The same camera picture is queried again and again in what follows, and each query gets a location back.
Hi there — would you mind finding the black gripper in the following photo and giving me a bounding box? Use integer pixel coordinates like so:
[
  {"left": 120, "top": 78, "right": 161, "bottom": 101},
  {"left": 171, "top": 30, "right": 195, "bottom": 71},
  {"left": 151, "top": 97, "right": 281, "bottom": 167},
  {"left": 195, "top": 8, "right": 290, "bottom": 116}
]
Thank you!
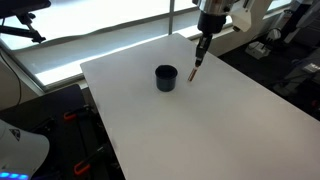
[{"left": 194, "top": 12, "right": 228, "bottom": 72}]

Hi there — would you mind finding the marker with orange cap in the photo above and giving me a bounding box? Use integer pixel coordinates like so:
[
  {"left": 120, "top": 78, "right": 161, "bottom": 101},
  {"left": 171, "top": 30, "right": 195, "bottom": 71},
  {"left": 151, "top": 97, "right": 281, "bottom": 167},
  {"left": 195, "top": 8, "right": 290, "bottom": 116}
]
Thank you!
[{"left": 186, "top": 65, "right": 200, "bottom": 83}]

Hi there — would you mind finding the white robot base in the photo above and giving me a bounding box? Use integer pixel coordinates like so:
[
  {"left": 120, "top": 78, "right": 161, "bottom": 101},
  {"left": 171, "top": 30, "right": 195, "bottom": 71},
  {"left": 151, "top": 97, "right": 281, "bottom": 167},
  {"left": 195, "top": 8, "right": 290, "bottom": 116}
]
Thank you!
[{"left": 0, "top": 118, "right": 51, "bottom": 180}]

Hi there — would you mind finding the dark green ceramic mug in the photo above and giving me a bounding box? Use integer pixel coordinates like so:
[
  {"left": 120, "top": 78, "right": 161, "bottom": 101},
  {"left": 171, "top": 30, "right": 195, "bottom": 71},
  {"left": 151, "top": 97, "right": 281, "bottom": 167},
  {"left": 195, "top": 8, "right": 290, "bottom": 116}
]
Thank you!
[{"left": 154, "top": 64, "right": 179, "bottom": 93}]

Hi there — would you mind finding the gray window mullion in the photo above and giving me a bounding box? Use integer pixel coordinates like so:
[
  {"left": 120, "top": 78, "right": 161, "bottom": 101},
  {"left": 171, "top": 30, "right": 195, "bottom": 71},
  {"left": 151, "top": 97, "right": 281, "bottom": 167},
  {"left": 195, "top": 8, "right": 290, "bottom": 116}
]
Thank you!
[{"left": 167, "top": 0, "right": 177, "bottom": 35}]

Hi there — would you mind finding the white power adapter box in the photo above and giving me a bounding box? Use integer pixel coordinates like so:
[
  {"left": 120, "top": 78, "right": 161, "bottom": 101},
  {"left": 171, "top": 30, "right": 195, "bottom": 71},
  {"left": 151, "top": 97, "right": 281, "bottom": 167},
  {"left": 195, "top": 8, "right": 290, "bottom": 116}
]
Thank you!
[{"left": 245, "top": 40, "right": 272, "bottom": 60}]

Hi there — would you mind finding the gray chair base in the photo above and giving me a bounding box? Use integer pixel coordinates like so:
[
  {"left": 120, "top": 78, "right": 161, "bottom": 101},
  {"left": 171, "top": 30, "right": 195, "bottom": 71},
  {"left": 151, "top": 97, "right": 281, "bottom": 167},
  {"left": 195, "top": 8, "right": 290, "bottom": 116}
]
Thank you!
[{"left": 273, "top": 49, "right": 320, "bottom": 98}]

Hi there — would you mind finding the gray window sill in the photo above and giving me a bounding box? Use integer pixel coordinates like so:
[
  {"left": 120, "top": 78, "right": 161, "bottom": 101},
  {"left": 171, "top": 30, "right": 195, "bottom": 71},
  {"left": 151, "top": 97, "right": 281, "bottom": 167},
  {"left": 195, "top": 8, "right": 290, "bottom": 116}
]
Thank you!
[{"left": 0, "top": 13, "right": 201, "bottom": 92}]

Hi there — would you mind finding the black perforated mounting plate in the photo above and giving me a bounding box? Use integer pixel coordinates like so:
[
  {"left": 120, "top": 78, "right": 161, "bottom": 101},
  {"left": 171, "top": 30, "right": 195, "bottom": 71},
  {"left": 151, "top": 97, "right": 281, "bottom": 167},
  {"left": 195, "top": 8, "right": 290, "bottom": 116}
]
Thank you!
[{"left": 31, "top": 104, "right": 113, "bottom": 180}]

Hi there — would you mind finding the black tripod stand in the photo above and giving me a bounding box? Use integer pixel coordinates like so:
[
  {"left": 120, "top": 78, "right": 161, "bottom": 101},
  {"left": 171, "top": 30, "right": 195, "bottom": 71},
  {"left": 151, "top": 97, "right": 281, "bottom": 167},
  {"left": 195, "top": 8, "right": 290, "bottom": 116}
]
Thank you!
[{"left": 0, "top": 0, "right": 53, "bottom": 44}]

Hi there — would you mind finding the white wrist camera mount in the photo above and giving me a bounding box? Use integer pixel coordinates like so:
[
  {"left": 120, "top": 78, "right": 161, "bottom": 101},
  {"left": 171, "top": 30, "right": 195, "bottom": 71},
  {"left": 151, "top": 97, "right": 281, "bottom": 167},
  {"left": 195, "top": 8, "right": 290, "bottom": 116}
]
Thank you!
[{"left": 229, "top": 0, "right": 253, "bottom": 33}]

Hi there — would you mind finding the black clamp with orange handle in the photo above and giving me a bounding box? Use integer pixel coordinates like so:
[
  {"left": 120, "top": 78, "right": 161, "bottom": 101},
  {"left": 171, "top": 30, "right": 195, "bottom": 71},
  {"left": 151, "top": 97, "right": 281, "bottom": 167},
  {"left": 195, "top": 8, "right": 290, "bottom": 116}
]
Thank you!
[
  {"left": 62, "top": 103, "right": 96, "bottom": 122},
  {"left": 73, "top": 143, "right": 111, "bottom": 177}
]

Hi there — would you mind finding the black wall cable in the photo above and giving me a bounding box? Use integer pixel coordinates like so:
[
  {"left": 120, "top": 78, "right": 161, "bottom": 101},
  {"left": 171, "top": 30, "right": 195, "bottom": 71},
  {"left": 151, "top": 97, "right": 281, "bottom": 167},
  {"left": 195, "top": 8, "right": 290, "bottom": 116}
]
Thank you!
[{"left": 0, "top": 49, "right": 23, "bottom": 108}]

